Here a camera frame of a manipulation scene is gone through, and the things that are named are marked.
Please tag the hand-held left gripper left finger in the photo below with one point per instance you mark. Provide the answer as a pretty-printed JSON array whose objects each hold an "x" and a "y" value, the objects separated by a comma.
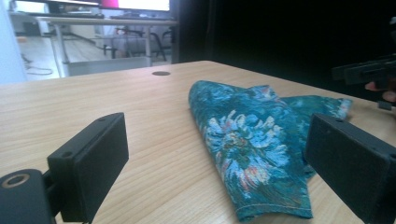
[{"x": 90, "y": 165}]

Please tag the dark office chair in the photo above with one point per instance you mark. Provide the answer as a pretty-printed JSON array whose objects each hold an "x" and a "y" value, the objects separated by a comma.
[{"x": 134, "y": 40}]

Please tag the computer monitor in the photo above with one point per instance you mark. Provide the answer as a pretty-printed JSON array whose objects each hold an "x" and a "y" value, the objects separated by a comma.
[{"x": 140, "y": 4}]

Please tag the black curtain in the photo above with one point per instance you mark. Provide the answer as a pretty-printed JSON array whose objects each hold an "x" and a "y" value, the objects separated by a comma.
[{"x": 280, "y": 37}]

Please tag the white metal frame desk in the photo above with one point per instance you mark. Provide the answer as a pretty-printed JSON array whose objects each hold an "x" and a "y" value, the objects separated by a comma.
[{"x": 102, "y": 21}]

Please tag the dark round table grommet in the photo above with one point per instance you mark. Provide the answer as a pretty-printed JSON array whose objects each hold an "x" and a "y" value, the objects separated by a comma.
[{"x": 161, "y": 73}]

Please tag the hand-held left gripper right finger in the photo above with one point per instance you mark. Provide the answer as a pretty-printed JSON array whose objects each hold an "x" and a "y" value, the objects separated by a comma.
[{"x": 351, "y": 168}]

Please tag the teal floral shirt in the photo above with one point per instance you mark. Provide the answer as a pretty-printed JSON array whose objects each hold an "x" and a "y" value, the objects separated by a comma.
[{"x": 249, "y": 140}]

